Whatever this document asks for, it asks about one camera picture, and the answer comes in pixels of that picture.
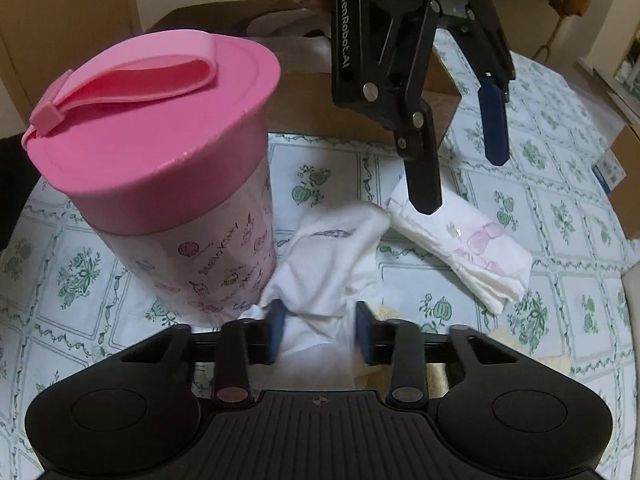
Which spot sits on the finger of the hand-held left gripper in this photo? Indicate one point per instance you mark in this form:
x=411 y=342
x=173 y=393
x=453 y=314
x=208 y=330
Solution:
x=495 y=120
x=425 y=180

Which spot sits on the large cardboard carton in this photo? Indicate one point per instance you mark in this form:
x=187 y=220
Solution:
x=70 y=20

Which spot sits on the white cloth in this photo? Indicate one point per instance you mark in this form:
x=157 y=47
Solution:
x=330 y=260

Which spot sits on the pink lidded cup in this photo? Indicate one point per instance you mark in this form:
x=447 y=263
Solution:
x=150 y=135

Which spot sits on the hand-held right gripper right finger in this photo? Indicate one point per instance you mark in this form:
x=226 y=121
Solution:
x=366 y=334

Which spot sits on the coat rack pole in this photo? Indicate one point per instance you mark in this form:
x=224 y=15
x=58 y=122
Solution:
x=549 y=35

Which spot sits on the floral tablecloth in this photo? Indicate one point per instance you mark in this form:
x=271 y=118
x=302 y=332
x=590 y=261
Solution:
x=565 y=220

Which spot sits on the white pink-printed pad pack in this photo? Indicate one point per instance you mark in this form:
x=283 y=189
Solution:
x=480 y=260

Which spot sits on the small brown cardboard box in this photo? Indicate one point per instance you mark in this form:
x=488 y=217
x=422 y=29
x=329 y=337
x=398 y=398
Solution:
x=625 y=160

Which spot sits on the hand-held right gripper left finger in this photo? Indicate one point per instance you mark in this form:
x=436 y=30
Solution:
x=276 y=332

